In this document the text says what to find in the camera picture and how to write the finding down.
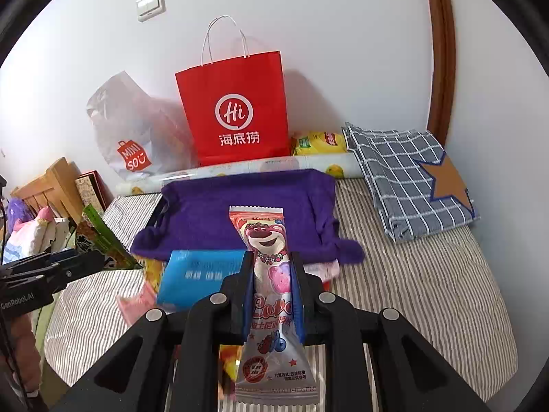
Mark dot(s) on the pink candy-shaped packet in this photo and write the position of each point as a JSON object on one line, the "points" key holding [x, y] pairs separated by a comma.
{"points": [[133, 308]]}

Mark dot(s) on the striped mattress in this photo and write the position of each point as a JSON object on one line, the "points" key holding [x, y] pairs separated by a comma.
{"points": [[441, 283]]}

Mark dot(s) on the yellow snack packet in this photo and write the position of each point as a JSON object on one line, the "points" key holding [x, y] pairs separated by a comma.
{"points": [[152, 270], [317, 142]]}

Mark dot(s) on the red small snack packet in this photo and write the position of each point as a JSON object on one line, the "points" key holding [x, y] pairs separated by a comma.
{"points": [[326, 271]]}

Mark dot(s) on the pink bear snack packet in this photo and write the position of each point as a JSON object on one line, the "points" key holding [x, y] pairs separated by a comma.
{"points": [[273, 368]]}

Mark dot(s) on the brown wooden door frame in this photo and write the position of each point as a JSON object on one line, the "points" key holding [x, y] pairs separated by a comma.
{"points": [[444, 68]]}

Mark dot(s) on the pink yellow snack bag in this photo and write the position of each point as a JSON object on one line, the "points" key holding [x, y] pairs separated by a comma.
{"points": [[228, 365]]}

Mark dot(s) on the framed picture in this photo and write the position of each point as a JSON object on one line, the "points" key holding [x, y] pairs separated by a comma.
{"points": [[93, 191]]}

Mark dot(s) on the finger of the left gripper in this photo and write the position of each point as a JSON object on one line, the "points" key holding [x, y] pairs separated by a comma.
{"points": [[68, 259], [92, 262]]}

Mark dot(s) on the blue tissue pack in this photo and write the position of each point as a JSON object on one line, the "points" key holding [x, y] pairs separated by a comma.
{"points": [[191, 275]]}

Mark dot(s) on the grey plaid folded cloth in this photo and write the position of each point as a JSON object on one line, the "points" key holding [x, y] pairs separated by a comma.
{"points": [[414, 185]]}

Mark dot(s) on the wall light switch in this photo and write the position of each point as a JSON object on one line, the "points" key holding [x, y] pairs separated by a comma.
{"points": [[147, 9]]}

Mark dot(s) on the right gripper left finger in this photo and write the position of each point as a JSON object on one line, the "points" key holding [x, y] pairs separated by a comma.
{"points": [[168, 361]]}

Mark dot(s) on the green snack packet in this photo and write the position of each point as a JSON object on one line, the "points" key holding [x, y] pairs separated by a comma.
{"points": [[92, 234]]}

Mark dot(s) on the person's left hand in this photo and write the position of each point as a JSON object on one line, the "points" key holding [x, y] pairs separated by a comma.
{"points": [[26, 354]]}

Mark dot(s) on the purple towel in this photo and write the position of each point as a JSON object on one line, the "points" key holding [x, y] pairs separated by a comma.
{"points": [[195, 216]]}

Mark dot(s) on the yellow snack packet behind roll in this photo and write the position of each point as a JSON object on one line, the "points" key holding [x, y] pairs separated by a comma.
{"points": [[317, 142]]}

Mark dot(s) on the red Haidilao paper bag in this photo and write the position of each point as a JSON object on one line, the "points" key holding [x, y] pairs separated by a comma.
{"points": [[236, 108]]}

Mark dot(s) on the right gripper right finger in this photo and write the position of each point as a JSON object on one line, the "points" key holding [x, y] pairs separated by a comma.
{"points": [[375, 361]]}

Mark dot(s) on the white Miniso plastic bag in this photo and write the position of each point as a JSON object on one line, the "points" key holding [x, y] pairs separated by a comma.
{"points": [[139, 136]]}

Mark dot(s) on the white patterned paper roll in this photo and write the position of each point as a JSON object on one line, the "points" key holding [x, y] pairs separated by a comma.
{"points": [[338, 165]]}

